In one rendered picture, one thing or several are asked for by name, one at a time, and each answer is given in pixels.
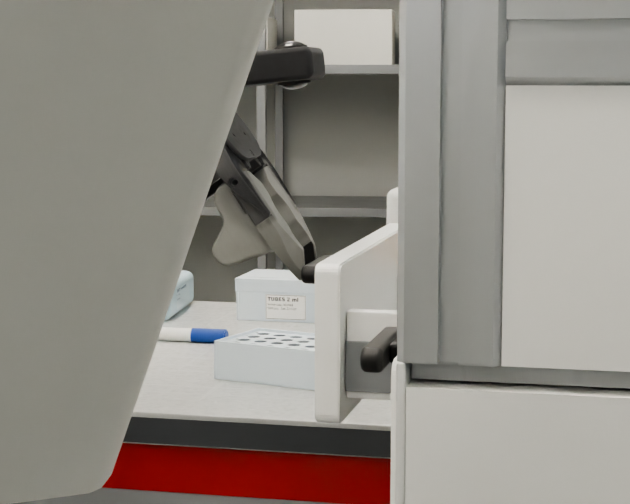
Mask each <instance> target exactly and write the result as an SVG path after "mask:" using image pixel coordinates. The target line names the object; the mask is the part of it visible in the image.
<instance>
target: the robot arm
mask: <svg viewBox="0 0 630 504"><path fill-rule="evenodd" d="M324 76H325V62H324V53H323V51H322V50H321V49H320V48H316V47H307V45H305V44H303V43H301V42H298V41H287V42H284V43H282V44H280V45H278V46H277V47H276V48H274V50H266V51H257V52H256V54H255V57H254V60H253V63H252V66H251V69H250V72H249V75H248V78H247V81H246V84H245V86H244V87H252V86H262V85H271V84H278V86H281V87H283V88H286V89H292V90H293V89H300V88H302V87H304V86H306V85H307V84H309V83H310V82H311V80H319V79H322V78H323V77H324ZM212 196H214V203H215V206H216V208H217V210H218V211H219V213H220V215H221V217H222V219H223V227H222V229H221V231H220V233H219V235H218V237H217V238H216V240H215V242H214V244H213V247H212V252H213V255H214V257H215V259H216V260H217V261H218V262H219V263H220V264H222V265H224V266H233V265H236V264H239V263H242V262H245V261H248V260H251V259H254V258H257V257H260V256H262V255H265V254H268V253H271V252H275V253H276V255H277V256H278V257H279V258H280V260H281V261H282V262H283V263H284V264H285V266H286V267H287V268H288V269H289V270H290V271H291V272H292V273H293V274H294V275H295V277H296V278H297V279H298V280H301V270H302V267H303V266H304V265H306V264H308V263H310V262H312V261H314V260H315V259H317V255H316V247H315V243H314V241H313V239H312V236H311V234H310V232H309V230H308V228H307V226H306V224H305V222H304V220H303V218H302V216H301V214H300V212H299V210H298V209H297V207H296V206H295V205H296V203H295V202H294V200H293V198H292V197H291V195H290V193H289V191H288V190H287V188H286V186H285V185H284V183H283V181H282V179H281V178H280V176H279V174H278V173H277V171H276V170H275V168H274V167H273V165H272V164H271V162H270V161H269V159H268V158H267V156H266V155H265V154H264V153H263V151H262V150H261V149H260V147H259V144H258V142H257V140H256V139H255V137H254V135H253V134H252V132H251V131H250V129H249V128H248V127H247V125H246V124H245V123H244V122H243V120H242V119H241V118H240V116H239V115H238V114H237V113H235V116H234V119H233V122H232V124H231V127H230V130H229V133H228V136H227V139H226V142H225V145H224V148H223V151H222V154H221V157H220V160H219V162H218V165H217V168H216V171H215V174H214V177H213V180H212V183H211V186H210V189H209V192H208V195H207V197H206V200H205V201H207V200H208V199H209V198H211V197H212Z"/></svg>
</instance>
